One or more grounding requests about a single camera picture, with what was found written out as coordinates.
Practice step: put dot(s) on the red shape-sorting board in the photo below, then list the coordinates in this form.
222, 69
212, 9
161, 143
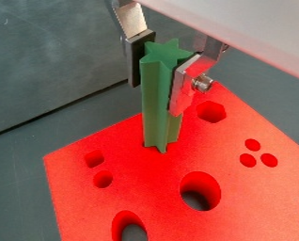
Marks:
224, 184

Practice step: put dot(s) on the green star-shaped peg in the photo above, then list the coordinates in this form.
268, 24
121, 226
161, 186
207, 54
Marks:
156, 66

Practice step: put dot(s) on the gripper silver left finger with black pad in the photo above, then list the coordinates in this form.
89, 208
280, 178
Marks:
135, 35

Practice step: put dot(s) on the dark grey back panel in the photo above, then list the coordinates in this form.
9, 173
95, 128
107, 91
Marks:
59, 55

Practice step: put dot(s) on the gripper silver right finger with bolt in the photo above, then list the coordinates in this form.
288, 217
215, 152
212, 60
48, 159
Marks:
190, 75

